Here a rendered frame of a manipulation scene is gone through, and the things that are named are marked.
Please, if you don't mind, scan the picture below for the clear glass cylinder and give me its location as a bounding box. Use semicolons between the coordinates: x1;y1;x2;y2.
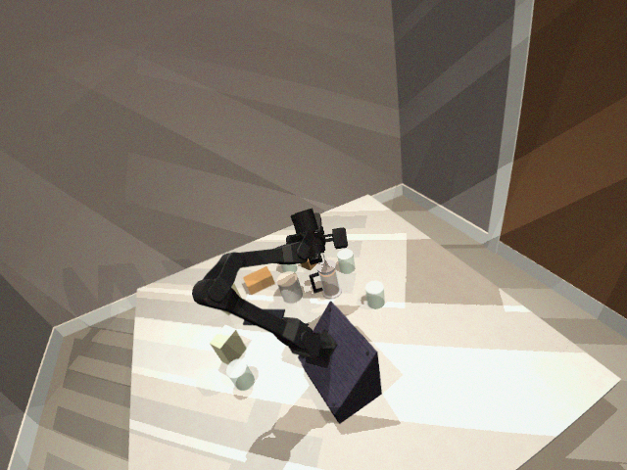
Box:
337;249;356;274
365;281;385;309
226;358;255;392
281;264;298;273

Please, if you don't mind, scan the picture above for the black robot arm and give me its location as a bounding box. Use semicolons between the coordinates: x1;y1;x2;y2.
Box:
192;209;338;361

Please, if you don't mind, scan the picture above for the glass french press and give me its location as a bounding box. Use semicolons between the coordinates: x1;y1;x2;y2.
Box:
309;254;342;300

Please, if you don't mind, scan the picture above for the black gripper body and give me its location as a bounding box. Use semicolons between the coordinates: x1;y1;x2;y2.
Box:
314;227;348;253

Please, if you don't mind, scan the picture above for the grey cylinder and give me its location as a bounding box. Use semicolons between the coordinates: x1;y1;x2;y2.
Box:
277;271;303;304

